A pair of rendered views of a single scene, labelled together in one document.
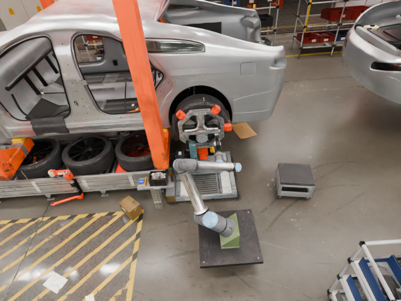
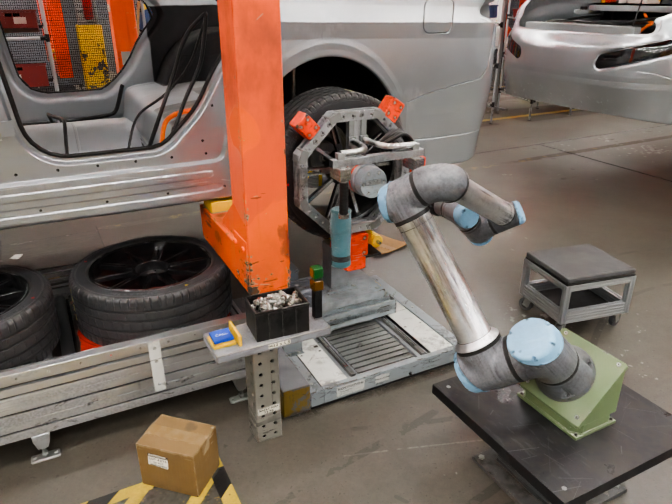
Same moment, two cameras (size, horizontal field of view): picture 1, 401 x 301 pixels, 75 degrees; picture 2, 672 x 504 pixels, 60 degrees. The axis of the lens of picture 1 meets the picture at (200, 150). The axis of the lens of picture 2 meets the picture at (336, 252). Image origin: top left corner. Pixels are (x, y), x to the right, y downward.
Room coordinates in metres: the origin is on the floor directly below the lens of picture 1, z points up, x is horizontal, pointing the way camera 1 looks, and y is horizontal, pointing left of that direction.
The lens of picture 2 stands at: (0.39, 1.20, 1.56)
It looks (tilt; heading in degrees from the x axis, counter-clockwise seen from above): 24 degrees down; 332
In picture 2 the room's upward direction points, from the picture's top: straight up
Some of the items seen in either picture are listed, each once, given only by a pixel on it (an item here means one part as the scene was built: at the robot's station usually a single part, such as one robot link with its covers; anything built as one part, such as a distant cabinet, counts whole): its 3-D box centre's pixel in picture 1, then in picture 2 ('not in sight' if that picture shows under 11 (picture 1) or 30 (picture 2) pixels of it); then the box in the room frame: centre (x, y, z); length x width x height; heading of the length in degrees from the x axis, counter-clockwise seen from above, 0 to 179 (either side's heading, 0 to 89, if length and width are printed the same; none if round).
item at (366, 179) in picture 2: (201, 133); (361, 176); (2.45, -0.03, 0.85); 0.21 x 0.14 x 0.14; 179
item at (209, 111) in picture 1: (201, 129); (353, 172); (2.52, -0.03, 0.85); 0.54 x 0.07 x 0.54; 89
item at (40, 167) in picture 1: (38, 158); not in sight; (2.79, 2.27, 0.39); 0.66 x 0.66 x 0.24
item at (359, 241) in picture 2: (203, 150); (348, 246); (2.56, -0.03, 0.48); 0.16 x 0.12 x 0.17; 179
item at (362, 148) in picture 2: (191, 123); (346, 139); (2.40, 0.07, 1.03); 0.19 x 0.18 x 0.11; 179
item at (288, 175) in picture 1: (293, 181); (573, 289); (2.16, -1.15, 0.17); 0.43 x 0.36 x 0.34; 79
